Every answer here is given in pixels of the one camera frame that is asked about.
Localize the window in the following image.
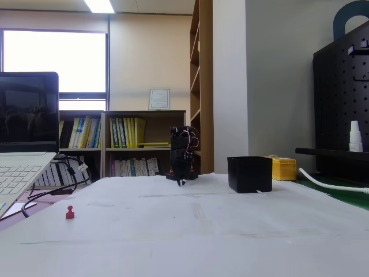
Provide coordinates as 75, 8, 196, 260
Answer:
0, 28, 110, 111

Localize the tall brown bookshelf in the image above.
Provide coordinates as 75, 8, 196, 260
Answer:
189, 0, 214, 175

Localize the thick upright yellow book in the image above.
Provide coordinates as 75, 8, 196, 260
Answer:
134, 117, 146, 148

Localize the framed certificate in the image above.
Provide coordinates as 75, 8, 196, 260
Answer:
149, 88, 171, 111

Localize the black laptop cable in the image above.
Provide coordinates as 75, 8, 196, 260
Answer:
21, 154, 93, 219

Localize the white paper card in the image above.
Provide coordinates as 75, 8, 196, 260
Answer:
2, 203, 38, 218

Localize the ceiling light panel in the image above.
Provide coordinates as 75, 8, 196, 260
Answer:
82, 0, 116, 14

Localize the white paper table cover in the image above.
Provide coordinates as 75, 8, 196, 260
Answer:
0, 172, 369, 277

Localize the teal arch-shaped object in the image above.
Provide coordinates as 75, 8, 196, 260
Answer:
333, 0, 369, 41

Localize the green desk mat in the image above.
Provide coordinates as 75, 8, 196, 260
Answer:
293, 173, 369, 211

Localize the red white servo wire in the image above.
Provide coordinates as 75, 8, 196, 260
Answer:
180, 130, 200, 157

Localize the white power cable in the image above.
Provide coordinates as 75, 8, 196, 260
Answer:
298, 167, 369, 194

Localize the flat-lying yellow book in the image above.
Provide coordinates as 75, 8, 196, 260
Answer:
137, 141, 171, 148

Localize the black square cup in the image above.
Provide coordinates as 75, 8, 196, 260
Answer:
227, 156, 273, 194

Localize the low brown bookshelf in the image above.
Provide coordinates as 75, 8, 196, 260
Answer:
101, 110, 187, 178
34, 110, 104, 187

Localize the white laptop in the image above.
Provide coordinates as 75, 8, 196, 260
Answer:
0, 71, 60, 220

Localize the white dropper bottle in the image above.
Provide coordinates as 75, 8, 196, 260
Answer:
349, 120, 364, 153

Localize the black pegboard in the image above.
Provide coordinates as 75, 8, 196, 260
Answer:
295, 20, 369, 180

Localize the yellow cardboard box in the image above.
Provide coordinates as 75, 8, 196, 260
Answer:
263, 155, 297, 182

